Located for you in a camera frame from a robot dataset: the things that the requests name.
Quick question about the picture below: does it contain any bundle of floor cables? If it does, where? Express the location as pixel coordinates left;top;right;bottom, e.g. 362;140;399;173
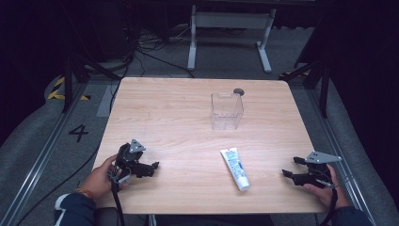
123;23;196;79

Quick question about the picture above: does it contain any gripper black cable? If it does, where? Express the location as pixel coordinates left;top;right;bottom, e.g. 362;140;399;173
107;170;126;226
319;180;340;226

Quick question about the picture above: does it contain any white toothpaste tube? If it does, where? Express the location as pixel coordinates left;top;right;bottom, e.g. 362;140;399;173
219;147;251;193

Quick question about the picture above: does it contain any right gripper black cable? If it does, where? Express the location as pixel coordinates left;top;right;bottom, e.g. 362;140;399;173
319;180;340;226

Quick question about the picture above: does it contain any person's right hand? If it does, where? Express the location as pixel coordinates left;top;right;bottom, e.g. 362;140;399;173
302;164;350;210

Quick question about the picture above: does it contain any black metal stand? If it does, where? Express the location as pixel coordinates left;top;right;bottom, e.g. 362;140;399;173
279;59;331;120
61;53;122;114

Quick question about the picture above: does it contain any clear plastic container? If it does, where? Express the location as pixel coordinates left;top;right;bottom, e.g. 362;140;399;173
210;91;245;132

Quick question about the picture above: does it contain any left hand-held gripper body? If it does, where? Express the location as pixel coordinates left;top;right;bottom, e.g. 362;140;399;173
114;138;149;184

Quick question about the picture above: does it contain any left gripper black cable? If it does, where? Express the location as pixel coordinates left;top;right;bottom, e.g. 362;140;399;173
107;170;126;226

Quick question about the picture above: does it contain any grey floor tape patch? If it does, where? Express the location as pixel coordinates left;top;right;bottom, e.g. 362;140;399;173
95;84;120;119

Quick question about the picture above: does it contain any aluminium floor rail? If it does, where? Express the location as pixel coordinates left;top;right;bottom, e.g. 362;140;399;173
305;88;377;226
0;82;89;226

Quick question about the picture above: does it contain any yellow black hazard tape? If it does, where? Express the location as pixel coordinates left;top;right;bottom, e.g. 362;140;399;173
46;76;92;102

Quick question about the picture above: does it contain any white metal desk frame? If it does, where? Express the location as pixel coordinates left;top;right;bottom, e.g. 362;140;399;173
186;4;278;74

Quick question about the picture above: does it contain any orange bracelet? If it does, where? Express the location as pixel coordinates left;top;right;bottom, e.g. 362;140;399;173
74;186;96;201

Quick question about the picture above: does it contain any black floor cable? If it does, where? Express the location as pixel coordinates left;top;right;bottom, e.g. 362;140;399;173
14;145;102;226

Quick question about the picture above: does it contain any person's left hand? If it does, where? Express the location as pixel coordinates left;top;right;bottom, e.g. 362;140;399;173
81;153;130;201

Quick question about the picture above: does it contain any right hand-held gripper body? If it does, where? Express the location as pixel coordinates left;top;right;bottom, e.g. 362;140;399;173
305;150;343;189

